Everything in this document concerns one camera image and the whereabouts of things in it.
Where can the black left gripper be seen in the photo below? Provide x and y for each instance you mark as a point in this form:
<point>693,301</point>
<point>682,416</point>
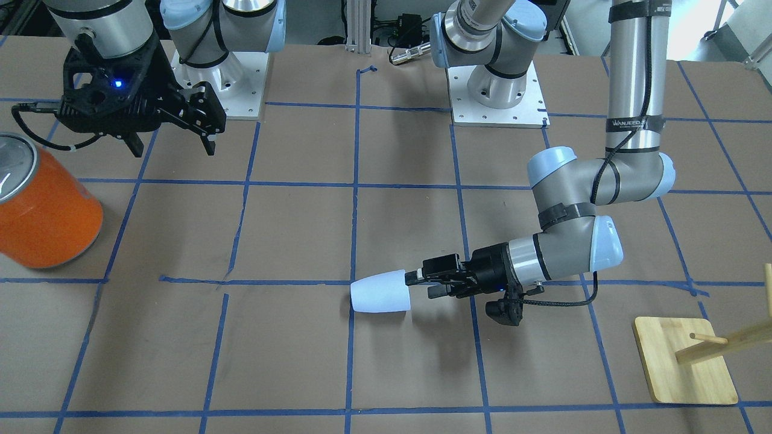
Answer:
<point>490,263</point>

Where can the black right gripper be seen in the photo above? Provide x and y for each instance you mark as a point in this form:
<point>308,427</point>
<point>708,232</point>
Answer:
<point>170,98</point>

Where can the light blue plastic cup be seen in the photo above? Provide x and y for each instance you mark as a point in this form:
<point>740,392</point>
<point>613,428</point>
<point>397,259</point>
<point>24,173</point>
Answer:
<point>381,293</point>

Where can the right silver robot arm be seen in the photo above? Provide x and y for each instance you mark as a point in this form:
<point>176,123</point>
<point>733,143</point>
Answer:
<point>204,32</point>

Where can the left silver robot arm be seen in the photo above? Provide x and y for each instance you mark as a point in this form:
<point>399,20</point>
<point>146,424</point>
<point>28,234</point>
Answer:
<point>499,39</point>

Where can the wooden cup tree stand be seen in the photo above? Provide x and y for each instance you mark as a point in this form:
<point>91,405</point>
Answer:
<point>683,358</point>

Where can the orange cylindrical canister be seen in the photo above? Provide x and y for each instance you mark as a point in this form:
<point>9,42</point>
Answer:
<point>48,217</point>

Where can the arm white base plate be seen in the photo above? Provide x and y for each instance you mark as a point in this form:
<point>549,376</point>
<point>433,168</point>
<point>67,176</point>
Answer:
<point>239,82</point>
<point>480,99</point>

